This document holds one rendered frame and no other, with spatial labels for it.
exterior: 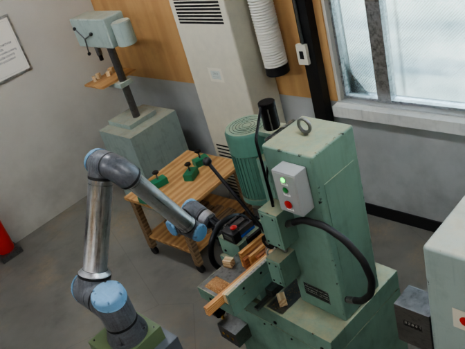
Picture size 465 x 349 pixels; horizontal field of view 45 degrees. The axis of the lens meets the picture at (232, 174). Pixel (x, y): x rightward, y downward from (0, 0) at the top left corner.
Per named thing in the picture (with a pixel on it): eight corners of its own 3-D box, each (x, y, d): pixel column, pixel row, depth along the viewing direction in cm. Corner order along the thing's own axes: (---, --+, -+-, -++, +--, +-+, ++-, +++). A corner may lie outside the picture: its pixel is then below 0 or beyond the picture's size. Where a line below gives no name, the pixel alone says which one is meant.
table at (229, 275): (278, 212, 271) (276, 202, 268) (329, 230, 250) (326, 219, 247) (186, 289, 241) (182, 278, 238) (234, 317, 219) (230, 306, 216)
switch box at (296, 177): (292, 199, 192) (282, 160, 184) (315, 207, 184) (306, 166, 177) (280, 209, 188) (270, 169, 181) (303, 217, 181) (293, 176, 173)
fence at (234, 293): (323, 219, 248) (321, 209, 245) (326, 220, 247) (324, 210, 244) (228, 305, 217) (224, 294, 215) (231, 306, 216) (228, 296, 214)
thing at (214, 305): (313, 219, 249) (311, 212, 247) (316, 221, 248) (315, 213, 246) (206, 314, 216) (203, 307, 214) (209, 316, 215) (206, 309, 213)
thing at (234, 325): (233, 324, 258) (228, 312, 254) (252, 336, 249) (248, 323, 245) (220, 336, 254) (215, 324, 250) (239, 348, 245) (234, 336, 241)
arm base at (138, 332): (120, 357, 246) (112, 342, 241) (101, 337, 260) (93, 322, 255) (156, 330, 255) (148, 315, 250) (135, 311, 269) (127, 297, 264)
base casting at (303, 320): (294, 243, 269) (290, 228, 265) (400, 286, 229) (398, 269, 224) (228, 301, 247) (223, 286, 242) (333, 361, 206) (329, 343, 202)
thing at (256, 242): (276, 237, 246) (272, 223, 242) (279, 237, 244) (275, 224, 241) (242, 266, 235) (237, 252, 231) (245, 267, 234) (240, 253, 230)
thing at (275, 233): (281, 230, 207) (272, 197, 200) (299, 237, 201) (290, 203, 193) (266, 243, 203) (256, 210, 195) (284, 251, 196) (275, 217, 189)
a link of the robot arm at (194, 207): (180, 215, 297) (194, 205, 302) (196, 228, 291) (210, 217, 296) (178, 203, 290) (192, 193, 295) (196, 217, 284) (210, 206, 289)
